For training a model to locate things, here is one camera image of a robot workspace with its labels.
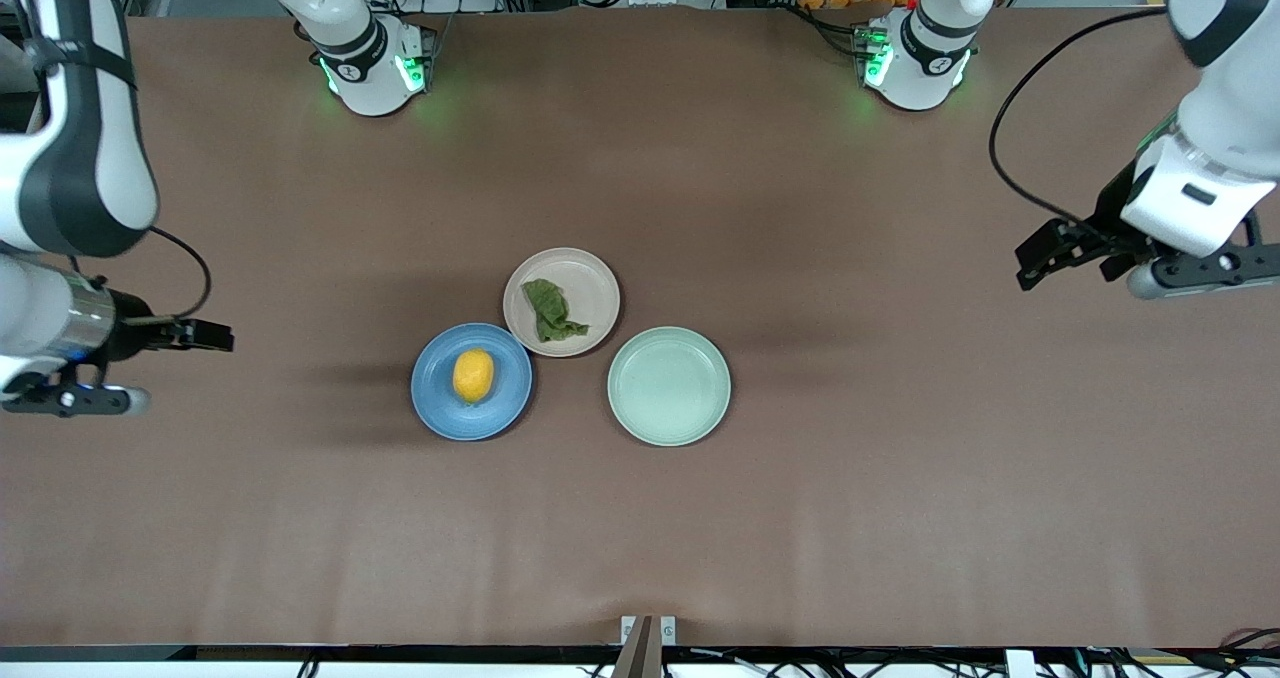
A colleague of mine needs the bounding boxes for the light green round plate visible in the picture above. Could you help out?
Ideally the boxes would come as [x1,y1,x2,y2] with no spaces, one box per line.
[607,326,732,448]

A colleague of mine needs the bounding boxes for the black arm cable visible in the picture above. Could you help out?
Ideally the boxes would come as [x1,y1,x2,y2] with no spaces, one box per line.
[988,6,1171,231]
[148,226,213,321]

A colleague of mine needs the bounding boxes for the small metal bracket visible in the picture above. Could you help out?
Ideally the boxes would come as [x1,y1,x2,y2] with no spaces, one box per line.
[620,615,678,647]

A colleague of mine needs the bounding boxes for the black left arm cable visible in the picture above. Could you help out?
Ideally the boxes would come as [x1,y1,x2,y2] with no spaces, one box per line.
[988,6,1171,231]

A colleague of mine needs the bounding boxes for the green lettuce leaf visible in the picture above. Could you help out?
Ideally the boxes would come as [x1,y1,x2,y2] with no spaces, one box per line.
[521,278,591,345]

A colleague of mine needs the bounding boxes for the yellow lemon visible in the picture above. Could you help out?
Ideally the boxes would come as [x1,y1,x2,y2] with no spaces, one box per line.
[452,348,496,405]

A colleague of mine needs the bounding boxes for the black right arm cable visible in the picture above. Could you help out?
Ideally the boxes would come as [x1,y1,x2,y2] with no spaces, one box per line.
[148,226,213,321]

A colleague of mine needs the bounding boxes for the beige pink round plate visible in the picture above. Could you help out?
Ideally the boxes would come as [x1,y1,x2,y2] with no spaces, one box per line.
[502,247,622,359]

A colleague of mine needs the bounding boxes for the blue round plate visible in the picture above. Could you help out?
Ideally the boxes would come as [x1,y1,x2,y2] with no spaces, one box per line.
[410,322,534,442]

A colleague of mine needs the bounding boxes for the brown post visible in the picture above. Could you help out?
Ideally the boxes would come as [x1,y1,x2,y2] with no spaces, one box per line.
[612,615,663,678]

